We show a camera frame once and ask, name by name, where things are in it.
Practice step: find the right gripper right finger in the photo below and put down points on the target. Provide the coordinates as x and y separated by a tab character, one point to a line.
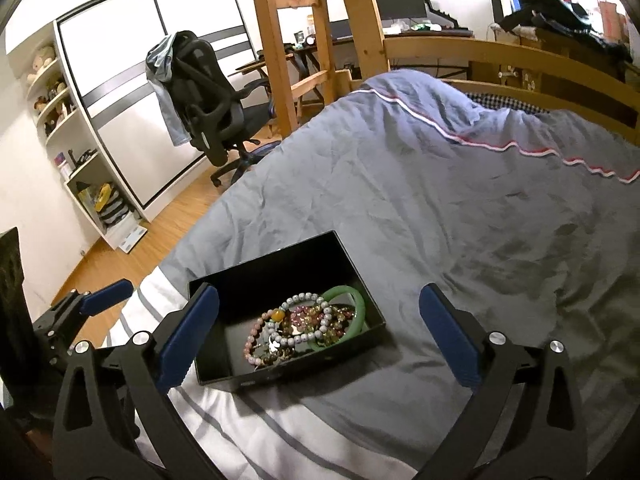
547	437

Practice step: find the wooden ladder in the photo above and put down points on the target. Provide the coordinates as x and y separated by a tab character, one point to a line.
288	96

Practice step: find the black jewelry box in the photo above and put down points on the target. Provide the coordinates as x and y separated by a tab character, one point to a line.
261	329

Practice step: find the pile of dark clothes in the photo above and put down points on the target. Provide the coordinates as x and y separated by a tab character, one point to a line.
560	17

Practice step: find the wooden bed frame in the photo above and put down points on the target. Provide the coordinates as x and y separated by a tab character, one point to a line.
375	53

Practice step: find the white shelf unit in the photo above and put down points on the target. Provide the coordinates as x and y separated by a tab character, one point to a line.
65	133

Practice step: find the grey blue duvet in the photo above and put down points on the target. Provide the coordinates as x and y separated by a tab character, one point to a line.
530	222

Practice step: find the light blue garment on chair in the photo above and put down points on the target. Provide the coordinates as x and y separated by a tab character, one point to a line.
158	72

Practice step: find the black office chair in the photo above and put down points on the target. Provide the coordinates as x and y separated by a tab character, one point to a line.
212	110

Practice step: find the white sliding wardrobe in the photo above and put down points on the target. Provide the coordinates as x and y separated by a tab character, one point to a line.
104	44

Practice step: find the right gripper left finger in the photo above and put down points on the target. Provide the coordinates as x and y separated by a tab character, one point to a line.
114	419

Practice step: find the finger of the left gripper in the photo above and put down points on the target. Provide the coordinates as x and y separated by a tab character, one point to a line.
85	304

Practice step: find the striped white bed sheet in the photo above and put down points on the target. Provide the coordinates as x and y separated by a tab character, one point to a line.
240	429

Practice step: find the green jade bangle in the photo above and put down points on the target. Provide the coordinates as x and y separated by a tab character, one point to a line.
346	306

